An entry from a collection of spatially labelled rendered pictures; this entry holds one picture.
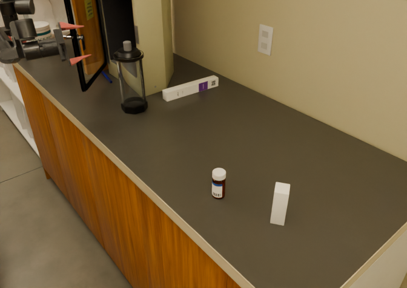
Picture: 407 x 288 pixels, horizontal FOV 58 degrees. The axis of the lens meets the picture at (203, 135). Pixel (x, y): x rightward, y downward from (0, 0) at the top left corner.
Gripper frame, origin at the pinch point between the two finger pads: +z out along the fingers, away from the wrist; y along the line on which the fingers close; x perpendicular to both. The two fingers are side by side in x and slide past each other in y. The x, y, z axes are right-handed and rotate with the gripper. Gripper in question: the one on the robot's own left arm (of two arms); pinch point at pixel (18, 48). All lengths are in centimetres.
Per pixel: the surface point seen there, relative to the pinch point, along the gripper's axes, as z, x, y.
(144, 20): -16, -46, 36
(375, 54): -14, -117, 76
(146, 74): 6, -46, 35
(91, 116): 16, -47, 8
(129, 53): -8, -55, 23
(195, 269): 36, -114, 6
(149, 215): 34, -90, 6
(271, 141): 15, -103, 48
